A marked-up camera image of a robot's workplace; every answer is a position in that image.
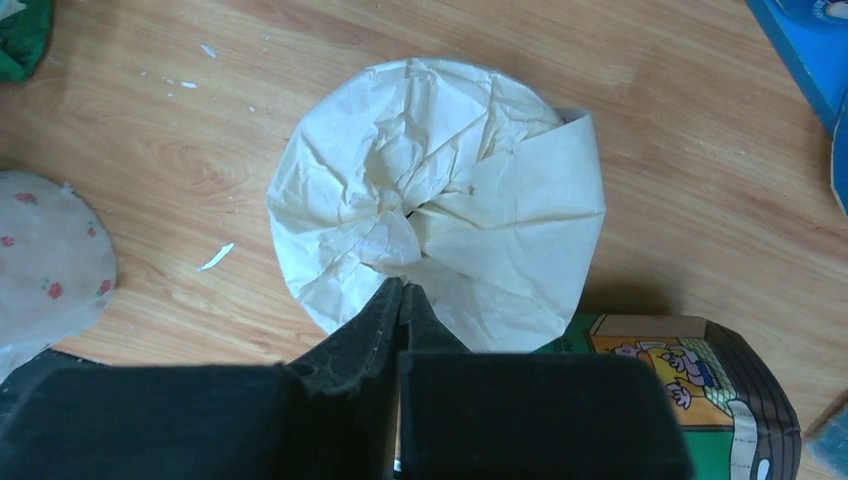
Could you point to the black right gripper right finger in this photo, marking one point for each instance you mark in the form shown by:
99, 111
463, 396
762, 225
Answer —
466, 415

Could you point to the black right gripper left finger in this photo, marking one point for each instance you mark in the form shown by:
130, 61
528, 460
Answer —
329, 414

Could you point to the cream roll brown band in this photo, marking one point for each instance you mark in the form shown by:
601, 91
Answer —
451, 176

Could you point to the blue shelf with coloured boards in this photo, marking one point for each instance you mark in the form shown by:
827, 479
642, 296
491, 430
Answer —
810, 37

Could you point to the green wrapped roll right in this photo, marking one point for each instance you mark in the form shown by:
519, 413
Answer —
737, 420

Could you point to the white paper towel roll front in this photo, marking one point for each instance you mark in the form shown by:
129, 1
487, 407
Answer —
58, 266

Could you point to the green wrapped roll brown band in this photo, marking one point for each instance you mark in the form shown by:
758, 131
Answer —
26, 30

